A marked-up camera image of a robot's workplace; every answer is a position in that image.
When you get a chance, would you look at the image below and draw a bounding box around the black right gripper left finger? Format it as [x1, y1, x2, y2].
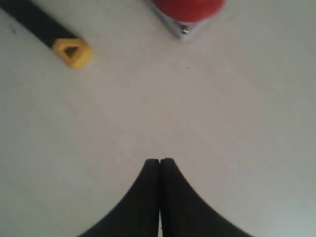
[81, 159, 159, 237]

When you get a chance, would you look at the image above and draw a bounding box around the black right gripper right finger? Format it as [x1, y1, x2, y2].
[160, 158, 250, 237]

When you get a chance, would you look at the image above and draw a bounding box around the yellow black claw hammer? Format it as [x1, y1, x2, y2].
[0, 0, 92, 69]

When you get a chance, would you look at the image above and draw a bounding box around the red dome button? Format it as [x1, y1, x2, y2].
[148, 0, 227, 42]

